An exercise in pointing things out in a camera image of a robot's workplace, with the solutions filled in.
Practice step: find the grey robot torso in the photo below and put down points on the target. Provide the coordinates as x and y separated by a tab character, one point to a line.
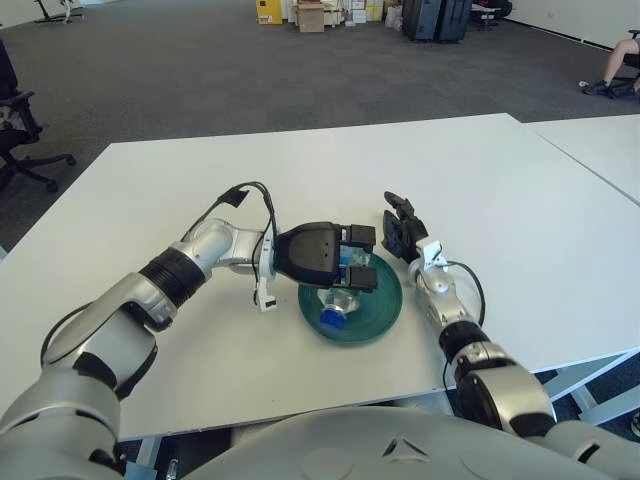
350	445

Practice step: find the white bag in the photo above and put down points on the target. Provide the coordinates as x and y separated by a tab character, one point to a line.
394	16

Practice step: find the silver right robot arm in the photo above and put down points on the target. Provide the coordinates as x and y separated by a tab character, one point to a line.
500	390

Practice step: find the yellow cardboard box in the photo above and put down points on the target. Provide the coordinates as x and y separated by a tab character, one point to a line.
270	11

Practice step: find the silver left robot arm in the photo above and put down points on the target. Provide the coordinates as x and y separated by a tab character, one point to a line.
110	325

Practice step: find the green round plate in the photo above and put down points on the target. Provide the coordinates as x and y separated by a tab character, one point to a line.
385	300

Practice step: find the stack of white boxes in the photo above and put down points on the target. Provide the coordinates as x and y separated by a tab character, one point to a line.
355	11

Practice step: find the clear water bottle blue cap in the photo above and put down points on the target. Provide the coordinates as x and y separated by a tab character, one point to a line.
331	319

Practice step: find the empty black office chair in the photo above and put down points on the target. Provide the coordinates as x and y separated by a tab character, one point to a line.
19	125

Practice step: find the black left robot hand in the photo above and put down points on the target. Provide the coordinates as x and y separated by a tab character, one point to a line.
310	255

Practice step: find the brown cardboard box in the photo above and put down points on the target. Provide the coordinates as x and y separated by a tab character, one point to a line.
311	19

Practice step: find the seated person in shorts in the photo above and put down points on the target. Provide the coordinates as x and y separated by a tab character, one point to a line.
620	55

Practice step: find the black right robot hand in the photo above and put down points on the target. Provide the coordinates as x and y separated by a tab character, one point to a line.
405	235

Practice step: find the black chair with red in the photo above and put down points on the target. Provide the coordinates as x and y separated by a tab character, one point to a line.
490	11

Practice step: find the white table leg frame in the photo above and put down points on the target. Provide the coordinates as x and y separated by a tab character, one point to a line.
585	380

